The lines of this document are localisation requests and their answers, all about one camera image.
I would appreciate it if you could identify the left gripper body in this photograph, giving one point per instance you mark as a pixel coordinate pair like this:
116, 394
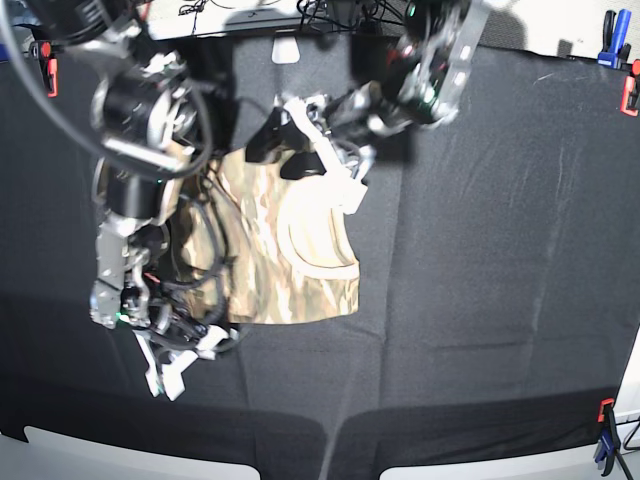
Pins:
358, 117

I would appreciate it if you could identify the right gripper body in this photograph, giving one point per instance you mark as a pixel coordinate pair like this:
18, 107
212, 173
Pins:
167, 325

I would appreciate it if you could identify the camouflage t-shirt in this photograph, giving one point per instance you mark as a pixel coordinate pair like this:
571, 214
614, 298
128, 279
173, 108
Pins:
285, 253

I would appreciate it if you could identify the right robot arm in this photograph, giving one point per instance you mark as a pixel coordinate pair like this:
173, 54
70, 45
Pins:
153, 131

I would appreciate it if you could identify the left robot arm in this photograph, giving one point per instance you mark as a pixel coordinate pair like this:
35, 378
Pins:
427, 72

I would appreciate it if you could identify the black table cloth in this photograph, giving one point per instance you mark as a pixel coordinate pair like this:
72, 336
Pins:
499, 296

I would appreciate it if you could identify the red clamp top left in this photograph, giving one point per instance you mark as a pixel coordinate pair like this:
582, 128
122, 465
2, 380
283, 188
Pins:
46, 55

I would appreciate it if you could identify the red clamp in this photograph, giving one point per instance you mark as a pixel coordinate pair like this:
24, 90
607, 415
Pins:
630, 96
46, 55

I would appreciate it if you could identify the blue clamp top right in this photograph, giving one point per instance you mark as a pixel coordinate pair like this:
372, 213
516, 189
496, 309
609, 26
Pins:
615, 50

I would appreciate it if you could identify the red clamp top right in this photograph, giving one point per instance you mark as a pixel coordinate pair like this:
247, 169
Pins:
630, 96

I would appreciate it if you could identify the clamp bottom right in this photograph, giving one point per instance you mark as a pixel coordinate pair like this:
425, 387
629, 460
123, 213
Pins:
608, 439

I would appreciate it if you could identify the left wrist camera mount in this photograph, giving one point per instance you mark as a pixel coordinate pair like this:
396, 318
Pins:
346, 164

